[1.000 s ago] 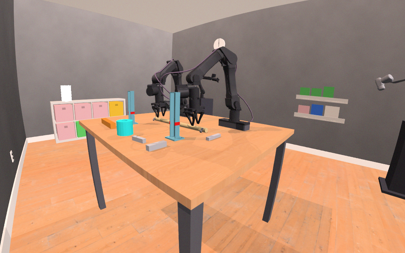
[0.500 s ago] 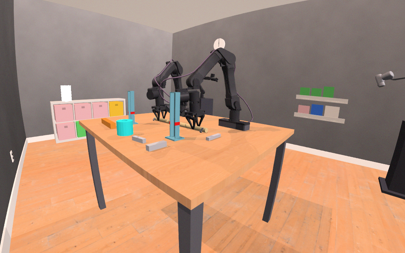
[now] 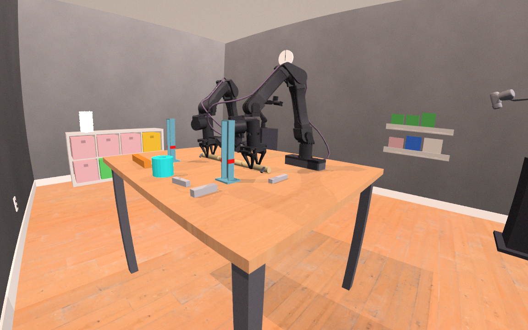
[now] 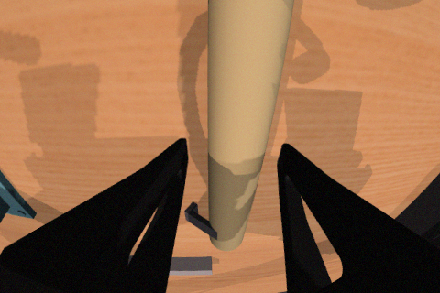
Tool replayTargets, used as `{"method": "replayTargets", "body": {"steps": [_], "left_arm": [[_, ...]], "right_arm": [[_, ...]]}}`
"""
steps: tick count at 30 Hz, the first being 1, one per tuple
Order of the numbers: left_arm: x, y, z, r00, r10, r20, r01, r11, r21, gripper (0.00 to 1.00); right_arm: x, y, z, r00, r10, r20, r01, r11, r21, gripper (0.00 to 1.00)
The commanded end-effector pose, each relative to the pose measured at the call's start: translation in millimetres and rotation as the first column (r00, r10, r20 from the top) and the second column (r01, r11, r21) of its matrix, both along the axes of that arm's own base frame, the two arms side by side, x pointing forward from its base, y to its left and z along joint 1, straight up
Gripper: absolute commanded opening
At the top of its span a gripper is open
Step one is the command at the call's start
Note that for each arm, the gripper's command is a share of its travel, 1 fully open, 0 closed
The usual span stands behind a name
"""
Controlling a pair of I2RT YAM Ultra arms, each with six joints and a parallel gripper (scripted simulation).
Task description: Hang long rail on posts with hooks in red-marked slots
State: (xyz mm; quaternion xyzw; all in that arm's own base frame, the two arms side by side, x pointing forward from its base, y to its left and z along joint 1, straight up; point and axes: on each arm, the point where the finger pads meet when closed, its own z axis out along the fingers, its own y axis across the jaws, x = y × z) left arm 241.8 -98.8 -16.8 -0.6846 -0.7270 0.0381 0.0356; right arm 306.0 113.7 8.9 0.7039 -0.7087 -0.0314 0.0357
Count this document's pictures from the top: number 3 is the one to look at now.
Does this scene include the teal cylinder with center hole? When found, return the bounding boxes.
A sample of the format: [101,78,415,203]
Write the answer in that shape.
[152,155,174,178]

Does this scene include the tan long rod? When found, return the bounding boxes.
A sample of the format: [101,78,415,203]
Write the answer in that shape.
[199,152,271,173]

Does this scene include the orange rectangular bar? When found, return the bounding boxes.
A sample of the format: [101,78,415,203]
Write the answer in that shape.
[132,154,151,168]

